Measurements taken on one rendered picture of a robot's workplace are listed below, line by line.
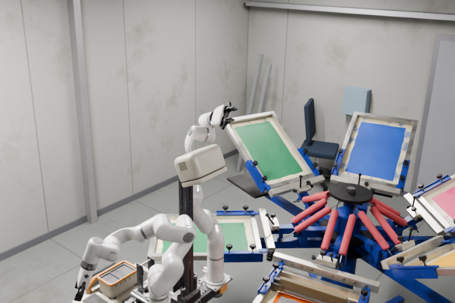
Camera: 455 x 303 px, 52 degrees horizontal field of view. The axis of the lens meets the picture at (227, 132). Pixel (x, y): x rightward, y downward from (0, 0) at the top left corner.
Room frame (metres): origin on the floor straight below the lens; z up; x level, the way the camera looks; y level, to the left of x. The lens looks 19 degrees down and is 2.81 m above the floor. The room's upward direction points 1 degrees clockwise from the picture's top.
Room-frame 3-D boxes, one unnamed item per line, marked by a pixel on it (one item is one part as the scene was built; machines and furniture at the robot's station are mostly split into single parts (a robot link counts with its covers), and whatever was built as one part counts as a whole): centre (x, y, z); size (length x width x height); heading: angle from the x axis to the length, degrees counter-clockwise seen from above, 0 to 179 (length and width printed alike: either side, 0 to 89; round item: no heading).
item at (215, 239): (2.28, 0.05, 1.37); 0.13 x 0.10 x 0.16; 8
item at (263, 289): (2.47, -0.29, 0.98); 0.30 x 0.05 x 0.07; 153
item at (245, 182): (3.63, -0.54, 0.91); 1.34 x 0.41 x 0.08; 33
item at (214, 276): (2.28, 0.06, 1.21); 0.16 x 0.13 x 0.15; 52
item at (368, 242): (3.07, -0.91, 0.99); 0.82 x 0.79 x 0.12; 153
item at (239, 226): (3.02, 0.00, 1.05); 1.08 x 0.61 x 0.23; 93
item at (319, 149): (6.07, -1.26, 0.57); 0.66 x 0.63 x 1.14; 51
